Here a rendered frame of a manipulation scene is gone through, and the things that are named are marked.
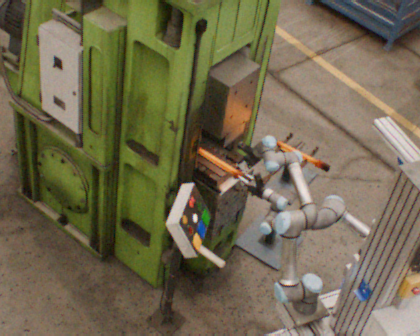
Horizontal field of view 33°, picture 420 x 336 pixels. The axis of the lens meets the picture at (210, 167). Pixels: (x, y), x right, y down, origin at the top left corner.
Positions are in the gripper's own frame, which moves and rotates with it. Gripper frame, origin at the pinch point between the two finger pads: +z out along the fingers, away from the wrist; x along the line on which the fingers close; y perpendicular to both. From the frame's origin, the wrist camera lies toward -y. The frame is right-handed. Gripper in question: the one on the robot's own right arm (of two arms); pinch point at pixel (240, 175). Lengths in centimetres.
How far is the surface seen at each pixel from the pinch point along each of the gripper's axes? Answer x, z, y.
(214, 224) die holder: -15.7, 3.8, 37.9
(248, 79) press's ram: 1, 7, -71
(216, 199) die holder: -15.9, 5.1, 14.7
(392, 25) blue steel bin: 368, 64, 74
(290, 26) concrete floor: 319, 158, 100
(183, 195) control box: -53, 4, -17
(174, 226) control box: -74, -7, -15
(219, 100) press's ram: -17, 13, -62
